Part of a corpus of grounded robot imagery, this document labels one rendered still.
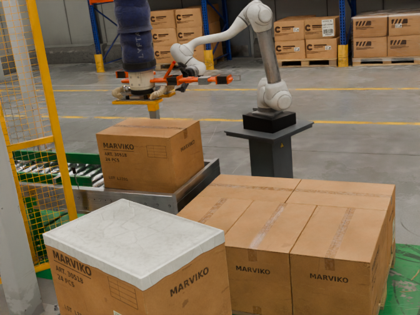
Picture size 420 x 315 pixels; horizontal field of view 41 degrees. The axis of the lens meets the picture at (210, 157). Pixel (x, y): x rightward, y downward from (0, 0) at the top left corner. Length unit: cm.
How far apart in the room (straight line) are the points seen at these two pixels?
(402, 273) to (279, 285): 106
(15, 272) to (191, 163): 132
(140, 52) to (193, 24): 791
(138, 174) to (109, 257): 185
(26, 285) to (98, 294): 152
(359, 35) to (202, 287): 877
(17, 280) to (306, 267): 169
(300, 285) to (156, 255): 117
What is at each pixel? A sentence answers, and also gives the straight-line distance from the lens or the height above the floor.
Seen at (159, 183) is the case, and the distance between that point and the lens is 374.
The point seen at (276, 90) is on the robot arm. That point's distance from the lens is 397.
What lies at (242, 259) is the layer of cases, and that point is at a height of 47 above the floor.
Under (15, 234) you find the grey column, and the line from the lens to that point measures 348.
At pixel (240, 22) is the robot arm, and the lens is 402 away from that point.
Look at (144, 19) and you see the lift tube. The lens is 370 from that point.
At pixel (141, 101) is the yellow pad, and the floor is 116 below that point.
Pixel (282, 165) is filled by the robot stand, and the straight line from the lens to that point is 434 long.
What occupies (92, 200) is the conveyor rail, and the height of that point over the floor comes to 51.
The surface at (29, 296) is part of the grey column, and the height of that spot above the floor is 18.
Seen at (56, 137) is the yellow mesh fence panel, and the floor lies 100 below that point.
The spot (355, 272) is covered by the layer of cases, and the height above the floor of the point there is 48.
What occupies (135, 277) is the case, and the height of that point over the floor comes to 102.
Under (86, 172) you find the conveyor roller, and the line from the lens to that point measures 447.
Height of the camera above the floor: 193
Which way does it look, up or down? 19 degrees down
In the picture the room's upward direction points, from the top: 6 degrees counter-clockwise
